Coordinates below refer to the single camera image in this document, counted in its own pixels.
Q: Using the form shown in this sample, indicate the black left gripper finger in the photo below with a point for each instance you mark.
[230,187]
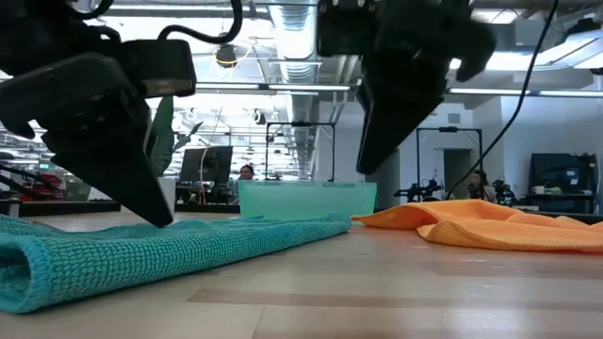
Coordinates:
[94,127]

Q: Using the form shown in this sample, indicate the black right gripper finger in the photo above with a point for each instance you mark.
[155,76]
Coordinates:
[405,85]

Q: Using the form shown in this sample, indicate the teal microfiber towel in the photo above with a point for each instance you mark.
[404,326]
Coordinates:
[141,254]

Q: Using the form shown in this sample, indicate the orange microfiber towel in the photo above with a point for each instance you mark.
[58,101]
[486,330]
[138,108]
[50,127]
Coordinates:
[494,226]

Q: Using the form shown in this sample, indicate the black background robot arm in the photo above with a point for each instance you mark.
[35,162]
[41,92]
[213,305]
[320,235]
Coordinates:
[419,190]
[504,192]

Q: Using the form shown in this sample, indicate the teal translucent plastic basket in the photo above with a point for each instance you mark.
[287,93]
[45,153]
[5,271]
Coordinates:
[306,200]

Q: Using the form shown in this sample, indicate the green snake plant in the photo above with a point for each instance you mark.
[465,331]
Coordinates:
[162,136]

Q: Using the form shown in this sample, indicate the red equipment cart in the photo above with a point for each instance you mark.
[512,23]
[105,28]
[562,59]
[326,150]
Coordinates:
[42,190]

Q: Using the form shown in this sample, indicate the black background monitor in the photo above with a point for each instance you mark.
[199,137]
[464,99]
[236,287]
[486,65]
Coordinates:
[207,164]

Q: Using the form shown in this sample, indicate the long ceiling light bar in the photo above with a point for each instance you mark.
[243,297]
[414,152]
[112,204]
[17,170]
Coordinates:
[282,87]

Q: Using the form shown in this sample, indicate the person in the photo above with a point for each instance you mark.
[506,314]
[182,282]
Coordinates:
[478,186]
[246,173]

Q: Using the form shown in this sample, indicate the dark office desk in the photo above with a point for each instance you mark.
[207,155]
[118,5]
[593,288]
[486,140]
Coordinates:
[556,201]

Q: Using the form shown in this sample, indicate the black background frame stand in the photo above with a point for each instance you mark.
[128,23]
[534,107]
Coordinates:
[301,124]
[447,129]

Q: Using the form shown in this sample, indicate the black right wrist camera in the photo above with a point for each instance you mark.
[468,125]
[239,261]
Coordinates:
[346,28]

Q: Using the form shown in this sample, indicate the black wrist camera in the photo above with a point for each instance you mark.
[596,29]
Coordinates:
[346,28]
[162,66]

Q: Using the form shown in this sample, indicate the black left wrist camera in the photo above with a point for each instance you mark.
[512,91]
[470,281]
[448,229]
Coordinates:
[162,66]

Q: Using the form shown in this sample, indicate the silver ceiling duct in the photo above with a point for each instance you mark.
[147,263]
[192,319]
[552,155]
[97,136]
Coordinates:
[294,37]

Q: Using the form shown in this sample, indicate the dark wall screen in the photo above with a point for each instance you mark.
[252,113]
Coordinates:
[560,172]

